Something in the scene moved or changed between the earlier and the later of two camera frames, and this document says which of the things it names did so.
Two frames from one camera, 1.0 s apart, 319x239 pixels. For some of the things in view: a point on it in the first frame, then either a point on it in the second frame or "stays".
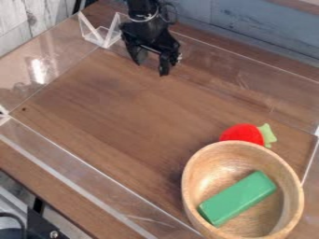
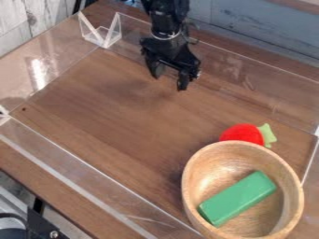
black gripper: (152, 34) -> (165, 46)
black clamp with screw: (39, 226) stays
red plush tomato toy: (245, 132) stays
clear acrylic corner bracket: (101, 36) stays
